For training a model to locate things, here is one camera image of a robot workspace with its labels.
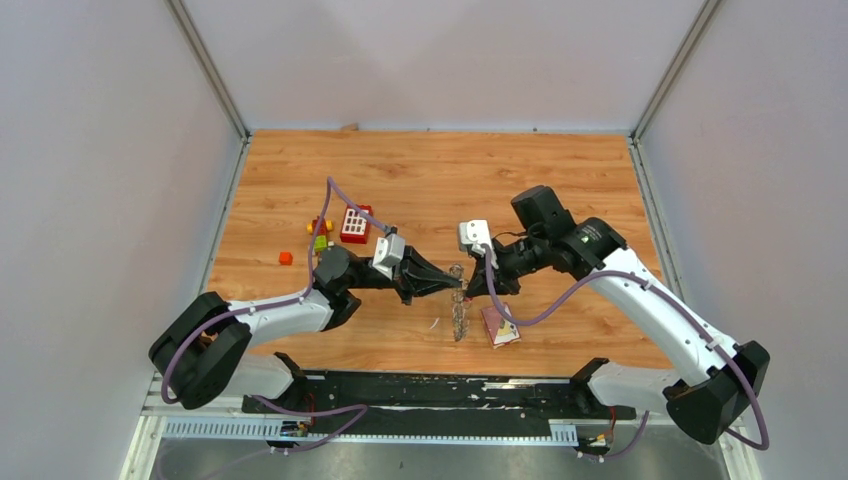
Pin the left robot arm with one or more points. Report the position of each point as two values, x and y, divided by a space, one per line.
203 353

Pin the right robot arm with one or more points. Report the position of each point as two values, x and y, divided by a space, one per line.
713 385

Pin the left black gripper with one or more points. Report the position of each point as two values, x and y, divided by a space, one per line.
416 276

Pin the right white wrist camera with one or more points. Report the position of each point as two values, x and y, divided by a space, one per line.
475 239

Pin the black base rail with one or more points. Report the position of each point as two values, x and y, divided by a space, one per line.
436 404

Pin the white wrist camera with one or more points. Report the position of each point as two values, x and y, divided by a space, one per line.
475 239
389 253

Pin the toy brick car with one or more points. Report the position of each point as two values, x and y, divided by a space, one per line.
320 230

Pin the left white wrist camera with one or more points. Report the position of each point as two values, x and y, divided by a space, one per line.
389 253

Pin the metal disc with keyrings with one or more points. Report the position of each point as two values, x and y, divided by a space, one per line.
459 306

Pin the white slotted cable duct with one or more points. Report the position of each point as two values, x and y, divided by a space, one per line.
281 430

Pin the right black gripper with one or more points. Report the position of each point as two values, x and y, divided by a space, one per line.
502 283

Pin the playing card box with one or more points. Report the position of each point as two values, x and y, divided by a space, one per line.
500 331

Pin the red window brick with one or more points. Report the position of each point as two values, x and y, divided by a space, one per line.
355 228

